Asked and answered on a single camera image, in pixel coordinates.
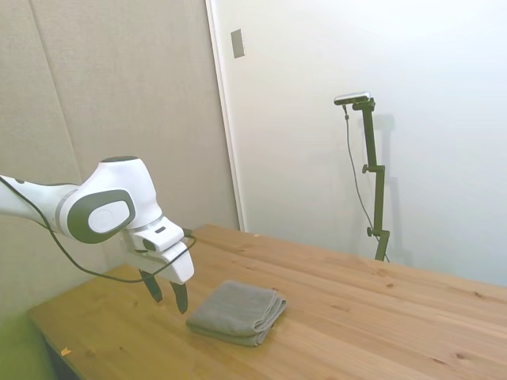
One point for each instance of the white door frame trim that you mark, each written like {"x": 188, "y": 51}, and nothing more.
{"x": 226, "y": 118}

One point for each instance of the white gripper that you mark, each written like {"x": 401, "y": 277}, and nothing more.
{"x": 178, "y": 265}

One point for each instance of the grey bar-shaped exterior camera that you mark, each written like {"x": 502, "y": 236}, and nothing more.
{"x": 352, "y": 98}

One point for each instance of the dark camera stand with camera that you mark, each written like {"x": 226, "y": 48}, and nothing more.
{"x": 379, "y": 198}

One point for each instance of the grey towel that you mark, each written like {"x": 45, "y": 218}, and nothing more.
{"x": 233, "y": 312}

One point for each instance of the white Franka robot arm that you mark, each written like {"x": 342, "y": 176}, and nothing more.
{"x": 119, "y": 178}

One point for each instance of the grey wall switch plate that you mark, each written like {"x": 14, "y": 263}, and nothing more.
{"x": 237, "y": 43}

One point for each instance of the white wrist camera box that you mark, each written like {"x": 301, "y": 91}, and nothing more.
{"x": 158, "y": 237}

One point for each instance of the small orange tape scrap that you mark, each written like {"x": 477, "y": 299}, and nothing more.
{"x": 65, "y": 350}

